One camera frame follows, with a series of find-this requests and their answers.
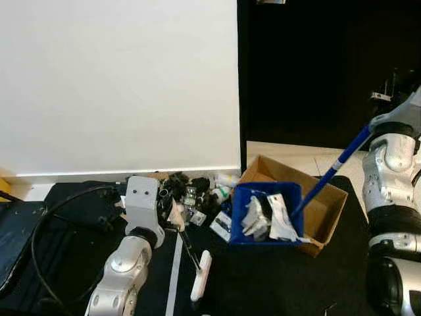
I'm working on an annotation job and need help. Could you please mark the white brush with black stick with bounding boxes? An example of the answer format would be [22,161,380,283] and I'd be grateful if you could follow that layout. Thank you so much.
[176,226,213,303]

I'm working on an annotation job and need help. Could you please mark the black floor mat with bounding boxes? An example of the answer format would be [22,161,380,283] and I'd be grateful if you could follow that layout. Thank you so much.
[0,180,370,316]

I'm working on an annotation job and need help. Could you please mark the black crumpled glove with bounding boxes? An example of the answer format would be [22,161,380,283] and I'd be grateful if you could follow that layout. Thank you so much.
[162,172,189,199]

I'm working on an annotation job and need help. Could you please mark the white tube with green print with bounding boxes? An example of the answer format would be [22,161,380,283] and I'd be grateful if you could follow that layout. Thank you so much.
[213,185,239,205]

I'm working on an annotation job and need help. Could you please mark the black door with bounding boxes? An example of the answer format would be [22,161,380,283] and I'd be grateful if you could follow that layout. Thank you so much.
[237,0,421,151]

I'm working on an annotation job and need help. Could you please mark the white tape strip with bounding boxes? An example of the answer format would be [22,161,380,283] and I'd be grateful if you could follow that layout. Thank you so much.
[164,229,184,316]

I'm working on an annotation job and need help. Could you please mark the brown cardboard box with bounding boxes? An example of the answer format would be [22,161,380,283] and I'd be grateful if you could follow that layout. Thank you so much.
[237,155,349,258]

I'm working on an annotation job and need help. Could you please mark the black bag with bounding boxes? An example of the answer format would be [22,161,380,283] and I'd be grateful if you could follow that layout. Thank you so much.
[0,200,48,294]

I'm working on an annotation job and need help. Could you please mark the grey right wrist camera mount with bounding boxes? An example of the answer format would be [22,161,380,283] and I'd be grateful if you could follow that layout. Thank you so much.
[368,84,421,140]

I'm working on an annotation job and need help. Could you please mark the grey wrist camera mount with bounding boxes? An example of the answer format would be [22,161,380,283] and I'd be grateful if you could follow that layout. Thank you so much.
[368,84,421,140]
[123,174,166,249]

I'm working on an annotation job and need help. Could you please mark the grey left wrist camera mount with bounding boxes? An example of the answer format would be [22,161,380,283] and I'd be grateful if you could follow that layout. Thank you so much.
[123,174,166,249]

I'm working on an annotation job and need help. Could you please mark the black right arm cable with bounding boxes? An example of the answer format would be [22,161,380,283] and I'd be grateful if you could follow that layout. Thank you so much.
[410,167,421,193]

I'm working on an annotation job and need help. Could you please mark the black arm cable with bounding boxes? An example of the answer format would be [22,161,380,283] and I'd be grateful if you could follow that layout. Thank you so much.
[410,167,421,193]
[29,185,127,311]

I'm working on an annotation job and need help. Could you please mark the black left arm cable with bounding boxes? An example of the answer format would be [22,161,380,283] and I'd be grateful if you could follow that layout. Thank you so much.
[29,185,127,311]

